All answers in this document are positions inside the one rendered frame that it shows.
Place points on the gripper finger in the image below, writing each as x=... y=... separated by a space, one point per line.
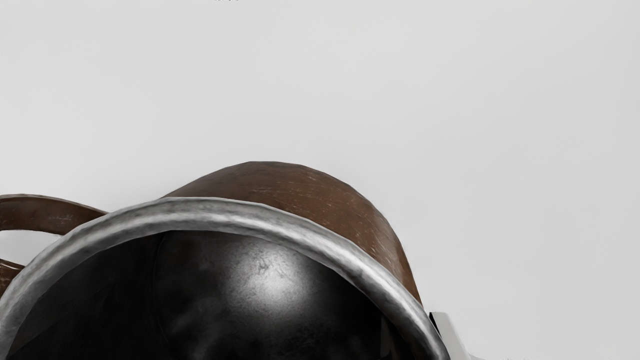
x=452 y=337

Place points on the brown mug with metal rim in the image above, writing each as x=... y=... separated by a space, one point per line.
x=310 y=200

